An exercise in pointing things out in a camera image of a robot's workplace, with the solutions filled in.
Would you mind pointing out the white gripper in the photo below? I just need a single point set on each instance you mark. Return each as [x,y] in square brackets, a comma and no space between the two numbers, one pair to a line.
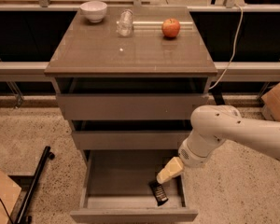
[189,157]

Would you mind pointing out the black rxbar chocolate bar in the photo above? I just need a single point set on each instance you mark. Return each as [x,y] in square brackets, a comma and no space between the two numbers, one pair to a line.
[158,192]

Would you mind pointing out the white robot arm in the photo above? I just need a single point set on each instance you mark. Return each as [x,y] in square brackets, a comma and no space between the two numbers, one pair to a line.
[212,125]

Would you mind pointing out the grey bottom drawer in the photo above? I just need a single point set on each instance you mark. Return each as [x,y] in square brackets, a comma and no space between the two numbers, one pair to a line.
[116,189]

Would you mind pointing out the grey drawer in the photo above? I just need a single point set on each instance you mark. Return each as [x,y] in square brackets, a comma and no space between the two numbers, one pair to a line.
[116,189]
[131,134]
[131,98]

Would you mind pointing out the grey middle drawer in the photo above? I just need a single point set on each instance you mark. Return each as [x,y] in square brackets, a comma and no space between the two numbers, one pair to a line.
[131,134]

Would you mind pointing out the grey drawer cabinet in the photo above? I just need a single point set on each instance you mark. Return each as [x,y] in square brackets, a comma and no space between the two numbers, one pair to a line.
[97,50]

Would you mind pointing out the grey top drawer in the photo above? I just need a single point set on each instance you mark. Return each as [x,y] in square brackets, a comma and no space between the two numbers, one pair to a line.
[131,98]

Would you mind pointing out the right cardboard box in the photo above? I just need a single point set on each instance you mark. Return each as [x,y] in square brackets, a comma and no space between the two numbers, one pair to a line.
[271,100]

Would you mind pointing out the cardboard box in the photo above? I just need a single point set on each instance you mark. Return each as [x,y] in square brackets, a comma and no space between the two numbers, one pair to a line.
[271,100]
[9,194]

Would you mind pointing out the red apple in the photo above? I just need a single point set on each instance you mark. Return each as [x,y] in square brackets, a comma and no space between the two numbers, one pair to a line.
[170,28]

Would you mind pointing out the clear glass jar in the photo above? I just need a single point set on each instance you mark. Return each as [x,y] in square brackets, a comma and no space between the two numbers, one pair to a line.
[125,23]

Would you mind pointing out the black metal bar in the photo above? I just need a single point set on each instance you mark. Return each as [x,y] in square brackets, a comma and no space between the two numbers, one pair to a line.
[22,218]

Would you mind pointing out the left cardboard box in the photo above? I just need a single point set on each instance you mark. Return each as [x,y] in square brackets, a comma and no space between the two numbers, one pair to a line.
[9,194]

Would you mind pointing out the white ceramic bowl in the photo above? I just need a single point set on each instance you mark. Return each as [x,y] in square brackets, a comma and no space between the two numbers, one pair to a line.
[94,11]

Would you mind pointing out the grey metal rail frame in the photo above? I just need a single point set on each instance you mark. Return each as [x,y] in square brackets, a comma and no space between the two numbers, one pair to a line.
[235,72]

